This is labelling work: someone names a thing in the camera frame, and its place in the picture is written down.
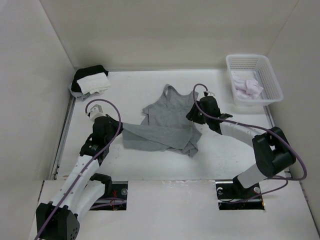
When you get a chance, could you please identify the folded black tank top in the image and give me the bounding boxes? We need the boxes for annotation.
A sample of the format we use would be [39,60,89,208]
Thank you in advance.
[71,65,109,93]

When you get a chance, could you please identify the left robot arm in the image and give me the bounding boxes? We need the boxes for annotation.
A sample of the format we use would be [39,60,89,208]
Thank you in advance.
[35,115,123,240]

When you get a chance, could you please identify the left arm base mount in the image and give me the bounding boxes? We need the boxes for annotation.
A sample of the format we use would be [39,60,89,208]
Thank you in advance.
[90,181,129,211]

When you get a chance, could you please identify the white plastic basket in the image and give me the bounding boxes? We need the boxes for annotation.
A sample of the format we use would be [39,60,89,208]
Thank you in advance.
[225,54,284,107]

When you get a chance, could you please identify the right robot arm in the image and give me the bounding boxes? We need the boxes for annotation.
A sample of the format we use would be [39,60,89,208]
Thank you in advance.
[186,96,296,198]

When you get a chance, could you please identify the folded grey tank top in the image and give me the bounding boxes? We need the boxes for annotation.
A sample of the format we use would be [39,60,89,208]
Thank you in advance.
[68,84,91,101]

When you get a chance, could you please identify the folded white tank top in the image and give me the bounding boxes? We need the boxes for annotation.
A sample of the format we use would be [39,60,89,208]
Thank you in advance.
[76,72,111,95]

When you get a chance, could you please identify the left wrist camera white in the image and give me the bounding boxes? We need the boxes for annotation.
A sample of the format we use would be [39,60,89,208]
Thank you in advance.
[88,104,105,122]

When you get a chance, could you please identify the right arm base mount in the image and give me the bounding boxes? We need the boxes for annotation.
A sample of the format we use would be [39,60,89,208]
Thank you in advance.
[215,180,265,211]

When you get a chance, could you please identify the grey tank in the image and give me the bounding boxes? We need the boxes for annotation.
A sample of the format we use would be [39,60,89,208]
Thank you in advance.
[68,84,91,101]
[122,84,202,158]

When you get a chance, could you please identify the pale pink clothes in basket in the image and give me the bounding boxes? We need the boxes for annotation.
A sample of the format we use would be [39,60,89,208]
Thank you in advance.
[233,75,264,100]

